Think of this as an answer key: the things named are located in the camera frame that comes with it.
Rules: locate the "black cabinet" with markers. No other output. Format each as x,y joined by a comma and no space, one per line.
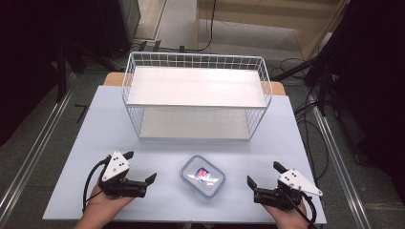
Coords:
122,25

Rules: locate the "person's left hand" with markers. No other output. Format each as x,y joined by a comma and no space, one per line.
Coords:
102,205

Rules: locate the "black tripod stand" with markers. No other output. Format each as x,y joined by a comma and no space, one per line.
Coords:
321,86
62,73

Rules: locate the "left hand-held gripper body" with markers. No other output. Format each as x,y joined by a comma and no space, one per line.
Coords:
116,165

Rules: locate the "metal floor rail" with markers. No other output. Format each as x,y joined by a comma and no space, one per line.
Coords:
38,143
342,165

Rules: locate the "clear plastic lidded container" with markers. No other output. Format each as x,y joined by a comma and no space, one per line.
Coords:
202,177

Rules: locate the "black curtain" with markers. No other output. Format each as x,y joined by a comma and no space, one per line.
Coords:
28,63
375,79

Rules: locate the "wooden platform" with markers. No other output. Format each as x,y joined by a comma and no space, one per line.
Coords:
254,28

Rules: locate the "person's right hand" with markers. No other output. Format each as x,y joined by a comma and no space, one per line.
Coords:
291,218

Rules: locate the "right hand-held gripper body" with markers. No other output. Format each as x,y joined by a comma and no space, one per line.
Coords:
296,183

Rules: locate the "black tape mark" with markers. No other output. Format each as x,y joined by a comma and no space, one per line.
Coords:
83,111

